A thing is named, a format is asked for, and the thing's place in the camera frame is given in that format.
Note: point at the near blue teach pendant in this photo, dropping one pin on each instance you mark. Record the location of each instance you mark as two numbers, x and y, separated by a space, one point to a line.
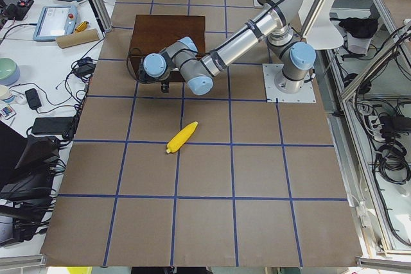
55 21

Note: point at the white power strip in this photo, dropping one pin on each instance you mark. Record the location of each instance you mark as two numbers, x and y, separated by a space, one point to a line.
374 125

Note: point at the black power brick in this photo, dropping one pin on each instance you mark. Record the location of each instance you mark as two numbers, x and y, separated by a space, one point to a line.
51 125

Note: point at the cardboard tube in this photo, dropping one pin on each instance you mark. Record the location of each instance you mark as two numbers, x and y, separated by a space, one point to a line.
77 38

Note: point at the green bowl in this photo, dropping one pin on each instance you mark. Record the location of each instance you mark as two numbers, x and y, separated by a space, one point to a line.
10 72

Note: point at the white paper cup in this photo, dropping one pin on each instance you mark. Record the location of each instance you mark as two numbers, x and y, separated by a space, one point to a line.
5 95

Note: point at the white chair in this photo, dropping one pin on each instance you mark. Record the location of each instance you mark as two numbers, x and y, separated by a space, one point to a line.
323 34

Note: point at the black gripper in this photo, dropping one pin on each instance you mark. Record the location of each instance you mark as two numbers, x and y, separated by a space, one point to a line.
164 87

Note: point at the yellow toy corn cob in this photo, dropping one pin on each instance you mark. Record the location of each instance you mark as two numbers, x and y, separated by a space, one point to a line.
181 138

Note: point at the black cloth on bucket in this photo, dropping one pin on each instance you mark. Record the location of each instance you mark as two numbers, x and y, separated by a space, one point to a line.
360 28

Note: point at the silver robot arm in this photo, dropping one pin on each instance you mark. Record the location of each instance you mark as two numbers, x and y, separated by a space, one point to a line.
271 25

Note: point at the dark wooden drawer box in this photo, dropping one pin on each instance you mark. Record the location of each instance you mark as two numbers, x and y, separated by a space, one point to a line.
153 33

